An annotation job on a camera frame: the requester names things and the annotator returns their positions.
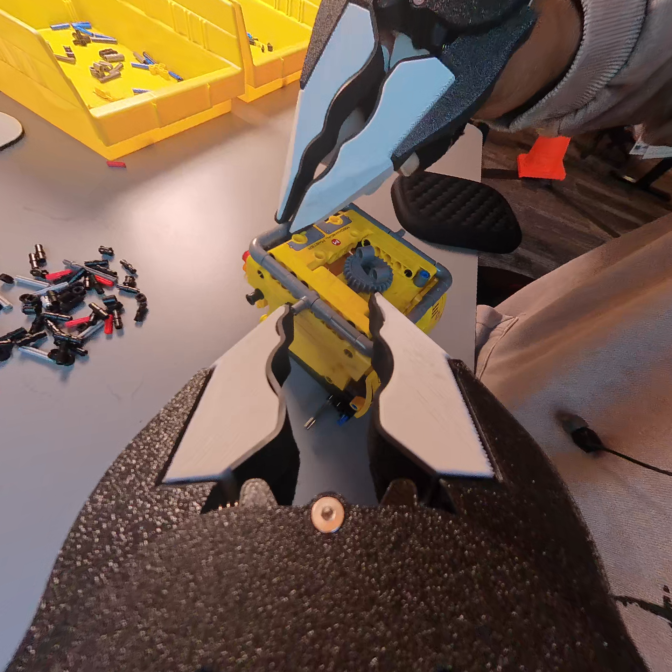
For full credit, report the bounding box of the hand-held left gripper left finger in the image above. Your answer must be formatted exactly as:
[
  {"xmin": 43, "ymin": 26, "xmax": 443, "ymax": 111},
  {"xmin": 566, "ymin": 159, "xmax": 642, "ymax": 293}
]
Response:
[{"xmin": 161, "ymin": 303, "xmax": 293, "ymax": 484}]

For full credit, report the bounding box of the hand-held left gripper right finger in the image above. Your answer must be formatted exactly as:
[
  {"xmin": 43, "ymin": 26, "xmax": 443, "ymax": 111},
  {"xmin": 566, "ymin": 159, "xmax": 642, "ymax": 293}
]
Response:
[{"xmin": 367, "ymin": 292, "xmax": 497, "ymax": 480}]

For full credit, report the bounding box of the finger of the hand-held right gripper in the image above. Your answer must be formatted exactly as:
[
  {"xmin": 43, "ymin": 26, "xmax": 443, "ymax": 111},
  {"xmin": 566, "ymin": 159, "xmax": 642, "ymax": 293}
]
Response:
[
  {"xmin": 275, "ymin": 2, "xmax": 380, "ymax": 224},
  {"xmin": 290, "ymin": 56, "xmax": 456, "ymax": 234}
]

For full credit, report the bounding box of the yellow block toy model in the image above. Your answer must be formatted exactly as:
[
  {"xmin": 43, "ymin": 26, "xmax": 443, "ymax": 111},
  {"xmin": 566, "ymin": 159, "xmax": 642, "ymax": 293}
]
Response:
[{"xmin": 241, "ymin": 203, "xmax": 454, "ymax": 429}]

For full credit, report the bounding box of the pile of small block pieces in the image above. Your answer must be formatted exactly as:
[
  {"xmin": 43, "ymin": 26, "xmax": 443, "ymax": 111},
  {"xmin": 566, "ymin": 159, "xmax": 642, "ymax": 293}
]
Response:
[{"xmin": 0, "ymin": 243, "xmax": 150, "ymax": 368}]

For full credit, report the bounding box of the person's right forearm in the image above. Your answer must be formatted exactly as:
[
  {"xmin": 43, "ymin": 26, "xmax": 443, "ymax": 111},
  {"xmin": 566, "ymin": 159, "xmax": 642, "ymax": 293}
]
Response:
[{"xmin": 483, "ymin": 0, "xmax": 672, "ymax": 135}]

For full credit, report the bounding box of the grey desk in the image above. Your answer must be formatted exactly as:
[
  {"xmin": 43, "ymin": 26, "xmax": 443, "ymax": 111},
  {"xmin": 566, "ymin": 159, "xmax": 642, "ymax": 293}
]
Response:
[{"xmin": 0, "ymin": 79, "xmax": 486, "ymax": 654}]

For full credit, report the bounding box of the person's right hand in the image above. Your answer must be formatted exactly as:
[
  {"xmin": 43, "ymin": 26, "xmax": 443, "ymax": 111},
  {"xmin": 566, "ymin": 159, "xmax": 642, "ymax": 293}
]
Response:
[{"xmin": 397, "ymin": 0, "xmax": 585, "ymax": 176}]

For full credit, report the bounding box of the yellow plastic parts bin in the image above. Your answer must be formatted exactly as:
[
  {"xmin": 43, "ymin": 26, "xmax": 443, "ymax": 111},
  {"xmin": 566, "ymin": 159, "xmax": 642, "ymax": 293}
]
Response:
[
  {"xmin": 0, "ymin": 0, "xmax": 247, "ymax": 162},
  {"xmin": 230, "ymin": 0, "xmax": 322, "ymax": 104}
]

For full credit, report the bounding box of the black chair armrest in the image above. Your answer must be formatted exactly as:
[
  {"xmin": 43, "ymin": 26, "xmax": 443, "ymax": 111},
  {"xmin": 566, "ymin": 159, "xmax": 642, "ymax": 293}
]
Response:
[{"xmin": 390, "ymin": 169, "xmax": 524, "ymax": 255}]

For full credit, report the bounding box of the orange traffic cone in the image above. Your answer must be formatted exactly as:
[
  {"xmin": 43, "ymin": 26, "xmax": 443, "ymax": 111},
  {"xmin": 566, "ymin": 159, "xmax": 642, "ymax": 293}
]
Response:
[{"xmin": 516, "ymin": 134, "xmax": 571, "ymax": 183}]

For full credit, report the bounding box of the black clip microphone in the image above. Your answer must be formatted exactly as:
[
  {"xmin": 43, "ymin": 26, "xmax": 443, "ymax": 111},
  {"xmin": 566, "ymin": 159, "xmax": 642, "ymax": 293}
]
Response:
[{"xmin": 554, "ymin": 408, "xmax": 672, "ymax": 477}]

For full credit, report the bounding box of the beige hoodie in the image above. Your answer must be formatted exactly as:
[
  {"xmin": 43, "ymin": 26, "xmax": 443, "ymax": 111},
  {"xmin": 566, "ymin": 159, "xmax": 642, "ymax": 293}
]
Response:
[{"xmin": 474, "ymin": 214, "xmax": 672, "ymax": 672}]

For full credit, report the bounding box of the heap of blue grey pins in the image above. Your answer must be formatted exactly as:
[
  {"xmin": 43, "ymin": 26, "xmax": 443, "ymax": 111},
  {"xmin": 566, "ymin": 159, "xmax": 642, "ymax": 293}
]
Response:
[{"xmin": 49, "ymin": 20, "xmax": 186, "ymax": 102}]

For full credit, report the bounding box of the white book stand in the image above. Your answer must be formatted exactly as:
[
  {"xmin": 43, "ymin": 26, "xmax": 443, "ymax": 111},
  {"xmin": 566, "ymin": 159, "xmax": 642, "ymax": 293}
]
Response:
[{"xmin": 0, "ymin": 110, "xmax": 26, "ymax": 152}]

